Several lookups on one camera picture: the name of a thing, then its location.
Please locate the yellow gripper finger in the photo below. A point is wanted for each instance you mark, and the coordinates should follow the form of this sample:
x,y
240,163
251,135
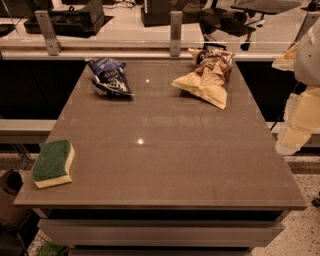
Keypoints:
x,y
287,61
301,119

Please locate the brown chip bag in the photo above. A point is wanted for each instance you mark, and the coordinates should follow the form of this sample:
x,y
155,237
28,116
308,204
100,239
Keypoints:
x,y
209,78

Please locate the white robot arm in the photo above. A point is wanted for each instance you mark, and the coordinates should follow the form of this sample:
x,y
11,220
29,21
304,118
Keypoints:
x,y
307,62

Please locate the blue chip bag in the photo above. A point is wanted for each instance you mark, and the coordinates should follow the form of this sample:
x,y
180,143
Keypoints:
x,y
109,78

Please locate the green yellow sponge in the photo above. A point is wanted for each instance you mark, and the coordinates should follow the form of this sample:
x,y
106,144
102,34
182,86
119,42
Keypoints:
x,y
53,163

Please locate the black office chair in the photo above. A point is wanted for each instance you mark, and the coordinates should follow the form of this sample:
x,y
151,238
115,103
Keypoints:
x,y
242,17

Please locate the grey drawer front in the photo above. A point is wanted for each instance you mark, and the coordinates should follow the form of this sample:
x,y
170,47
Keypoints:
x,y
78,232

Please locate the black box on counter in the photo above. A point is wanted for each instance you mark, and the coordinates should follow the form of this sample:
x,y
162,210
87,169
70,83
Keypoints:
x,y
84,22

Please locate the dark bin at left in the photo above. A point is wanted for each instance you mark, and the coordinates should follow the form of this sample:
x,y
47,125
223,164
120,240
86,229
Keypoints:
x,y
11,216

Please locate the right metal rail bracket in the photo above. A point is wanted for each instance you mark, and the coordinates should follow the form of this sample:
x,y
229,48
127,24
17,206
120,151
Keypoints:
x,y
309,20

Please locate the metal rail bracket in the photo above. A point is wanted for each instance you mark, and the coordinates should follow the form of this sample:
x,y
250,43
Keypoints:
x,y
175,33
53,46
309,20

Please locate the middle metal rail bracket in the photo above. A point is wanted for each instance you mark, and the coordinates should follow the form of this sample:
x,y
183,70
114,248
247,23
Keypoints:
x,y
175,33

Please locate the left metal rail bracket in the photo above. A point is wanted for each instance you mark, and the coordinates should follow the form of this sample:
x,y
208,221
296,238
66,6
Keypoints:
x,y
53,46

